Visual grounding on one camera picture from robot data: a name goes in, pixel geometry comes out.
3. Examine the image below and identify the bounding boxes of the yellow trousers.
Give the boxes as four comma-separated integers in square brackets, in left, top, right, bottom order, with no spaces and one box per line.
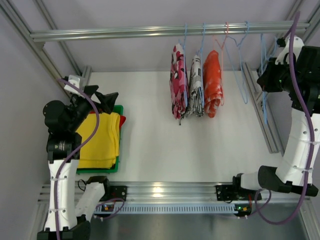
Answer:
[78,119,120,169]

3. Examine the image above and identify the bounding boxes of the orange trousers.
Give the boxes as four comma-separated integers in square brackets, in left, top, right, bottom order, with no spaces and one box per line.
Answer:
[203,50,224,118]

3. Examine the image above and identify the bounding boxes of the aluminium hanging rail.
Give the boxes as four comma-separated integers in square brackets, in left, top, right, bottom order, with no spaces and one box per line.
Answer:
[29,21,311,43]

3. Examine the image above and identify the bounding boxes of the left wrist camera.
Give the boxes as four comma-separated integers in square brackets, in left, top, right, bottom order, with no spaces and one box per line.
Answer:
[64,75,82,95]

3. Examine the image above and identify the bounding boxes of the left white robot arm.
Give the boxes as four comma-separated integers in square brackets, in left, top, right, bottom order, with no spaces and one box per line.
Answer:
[36,85,119,240]

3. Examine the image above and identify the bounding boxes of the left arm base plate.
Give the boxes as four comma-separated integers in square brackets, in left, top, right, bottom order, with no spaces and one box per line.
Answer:
[107,185,128,201]

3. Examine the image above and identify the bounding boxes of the left aluminium frame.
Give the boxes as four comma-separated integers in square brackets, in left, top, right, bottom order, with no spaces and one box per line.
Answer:
[0,0,92,96]

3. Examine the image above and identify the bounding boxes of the slotted cable duct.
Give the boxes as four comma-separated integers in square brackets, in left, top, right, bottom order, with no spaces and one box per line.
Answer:
[93,203,251,216]

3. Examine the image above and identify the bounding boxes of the front aluminium rail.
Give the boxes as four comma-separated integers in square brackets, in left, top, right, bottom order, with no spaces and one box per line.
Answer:
[37,181,300,204]

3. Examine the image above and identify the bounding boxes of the aluminium frame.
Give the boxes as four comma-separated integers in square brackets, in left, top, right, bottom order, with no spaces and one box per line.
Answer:
[241,1,320,155]
[0,0,92,96]

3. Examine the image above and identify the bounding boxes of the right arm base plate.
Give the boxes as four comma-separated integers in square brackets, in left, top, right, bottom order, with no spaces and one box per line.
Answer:
[215,184,249,203]

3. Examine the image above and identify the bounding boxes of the newspaper print trousers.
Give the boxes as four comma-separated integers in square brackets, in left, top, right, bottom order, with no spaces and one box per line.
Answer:
[186,54,204,117]

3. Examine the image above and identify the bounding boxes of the right aluminium frame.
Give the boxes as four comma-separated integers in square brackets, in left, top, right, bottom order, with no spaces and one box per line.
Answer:
[241,1,320,155]

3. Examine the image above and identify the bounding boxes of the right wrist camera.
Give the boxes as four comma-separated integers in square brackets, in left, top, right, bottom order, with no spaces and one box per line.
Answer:
[275,36,305,65]

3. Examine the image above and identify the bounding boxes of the pink floral trousers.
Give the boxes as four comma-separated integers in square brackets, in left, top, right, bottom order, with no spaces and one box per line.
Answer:
[169,43,189,125]

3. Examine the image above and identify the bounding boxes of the green plastic tray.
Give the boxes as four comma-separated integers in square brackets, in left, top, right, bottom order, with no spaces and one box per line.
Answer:
[76,105,126,174]

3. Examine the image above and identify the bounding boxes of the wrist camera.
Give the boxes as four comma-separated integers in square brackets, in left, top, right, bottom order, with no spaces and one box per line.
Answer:
[64,75,82,95]
[275,36,305,65]

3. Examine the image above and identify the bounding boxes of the red trousers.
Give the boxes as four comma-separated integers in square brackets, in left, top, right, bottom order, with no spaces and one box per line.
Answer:
[99,112,126,130]

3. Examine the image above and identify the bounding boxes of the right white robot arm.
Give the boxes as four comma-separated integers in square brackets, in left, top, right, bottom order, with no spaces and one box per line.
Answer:
[232,45,320,197]

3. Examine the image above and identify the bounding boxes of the pink wire hanger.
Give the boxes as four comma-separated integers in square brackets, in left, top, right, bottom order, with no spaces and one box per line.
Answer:
[212,21,229,106]

